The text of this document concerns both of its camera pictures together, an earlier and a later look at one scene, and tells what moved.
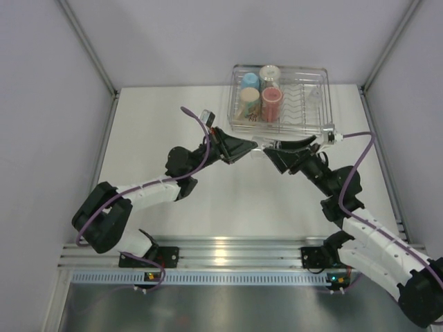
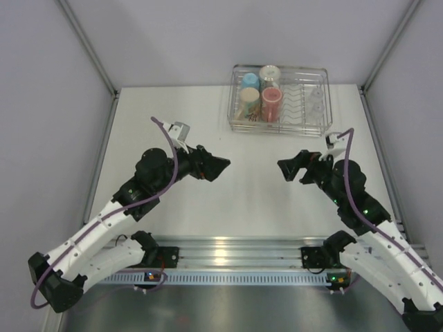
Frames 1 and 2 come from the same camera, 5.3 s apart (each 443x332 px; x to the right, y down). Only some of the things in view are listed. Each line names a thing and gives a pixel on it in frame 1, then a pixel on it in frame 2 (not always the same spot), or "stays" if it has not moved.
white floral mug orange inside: (269, 77) stays
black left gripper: (228, 148) → (211, 167)
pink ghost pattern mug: (271, 103) stays
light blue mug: (250, 79) stays
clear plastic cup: (259, 153) → (315, 115)
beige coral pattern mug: (249, 106) stays
